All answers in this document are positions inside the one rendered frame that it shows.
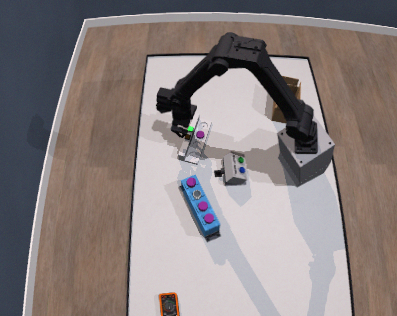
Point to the small brown cardboard box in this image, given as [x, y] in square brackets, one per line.
[277, 115]

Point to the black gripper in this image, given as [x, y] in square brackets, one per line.
[186, 117]

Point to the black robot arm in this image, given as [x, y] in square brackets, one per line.
[233, 51]

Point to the purple round cap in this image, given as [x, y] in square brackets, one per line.
[191, 182]
[200, 134]
[203, 206]
[209, 218]

